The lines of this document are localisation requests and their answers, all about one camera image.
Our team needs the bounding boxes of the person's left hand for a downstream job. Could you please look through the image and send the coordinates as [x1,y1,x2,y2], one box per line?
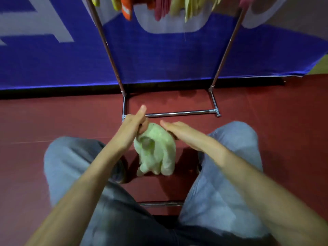
[109,105,150,152]

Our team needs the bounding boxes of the person's right hand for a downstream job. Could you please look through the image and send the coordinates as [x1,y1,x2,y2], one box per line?
[160,120,219,154]

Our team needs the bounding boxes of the metal towel rack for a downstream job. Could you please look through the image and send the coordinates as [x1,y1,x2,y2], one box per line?
[84,0,248,123]

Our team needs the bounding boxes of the light green towel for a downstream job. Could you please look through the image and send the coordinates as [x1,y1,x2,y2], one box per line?
[133,122,177,177]

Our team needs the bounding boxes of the orange brown patterned towel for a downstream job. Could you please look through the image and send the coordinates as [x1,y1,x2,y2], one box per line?
[120,0,157,21]

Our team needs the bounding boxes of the pink towel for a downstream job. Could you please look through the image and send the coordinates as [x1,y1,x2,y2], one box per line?
[238,0,257,9]
[154,0,172,22]

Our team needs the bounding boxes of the yellow patterned towel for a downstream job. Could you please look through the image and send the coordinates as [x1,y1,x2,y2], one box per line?
[90,0,122,12]

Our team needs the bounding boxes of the pale yellow striped towel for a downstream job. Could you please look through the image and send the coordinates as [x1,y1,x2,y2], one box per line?
[194,0,223,12]

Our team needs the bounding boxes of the person's right forearm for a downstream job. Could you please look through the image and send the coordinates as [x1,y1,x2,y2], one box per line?
[207,143,328,246]

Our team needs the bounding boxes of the person's left forearm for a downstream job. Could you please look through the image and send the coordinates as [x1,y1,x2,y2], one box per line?
[25,142,128,246]

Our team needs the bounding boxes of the person's right shoe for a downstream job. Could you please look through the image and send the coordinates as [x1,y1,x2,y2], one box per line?
[195,152,205,175]

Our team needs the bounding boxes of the person's grey trousers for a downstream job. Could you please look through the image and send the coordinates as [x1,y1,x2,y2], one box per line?
[43,121,273,246]

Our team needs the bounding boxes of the chrome metal bar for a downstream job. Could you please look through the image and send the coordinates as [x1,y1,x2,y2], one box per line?
[139,201,186,209]

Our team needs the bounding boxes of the blue printed banner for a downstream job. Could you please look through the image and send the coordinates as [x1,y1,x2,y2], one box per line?
[0,0,328,91]

